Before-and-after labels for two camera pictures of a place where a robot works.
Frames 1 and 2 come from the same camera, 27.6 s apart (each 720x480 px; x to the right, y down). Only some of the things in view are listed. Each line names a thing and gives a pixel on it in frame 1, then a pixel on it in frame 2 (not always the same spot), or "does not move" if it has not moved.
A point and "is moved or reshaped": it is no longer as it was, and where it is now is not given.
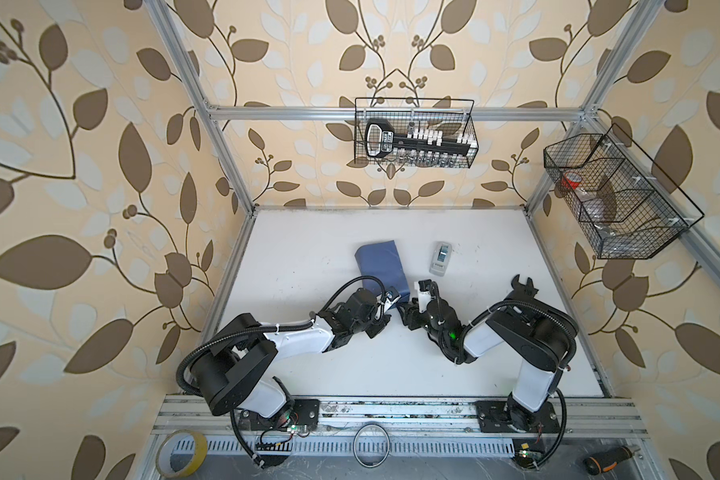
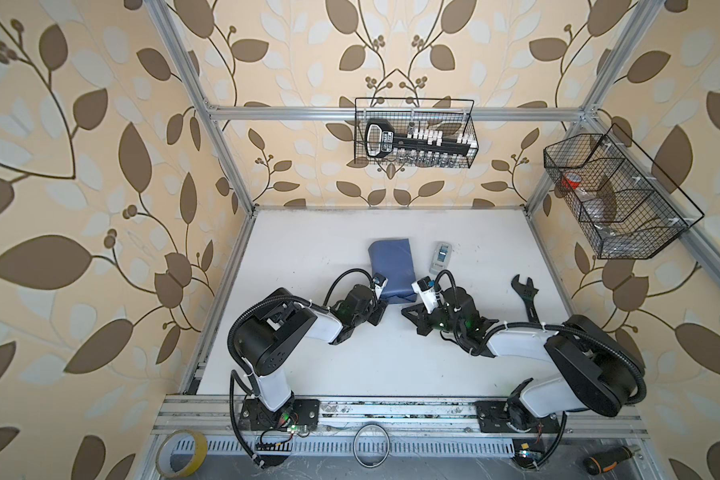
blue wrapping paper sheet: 382,260 is moved or reshaped
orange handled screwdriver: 606,460 does not move
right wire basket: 626,206 does not move
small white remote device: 424,294 does not move
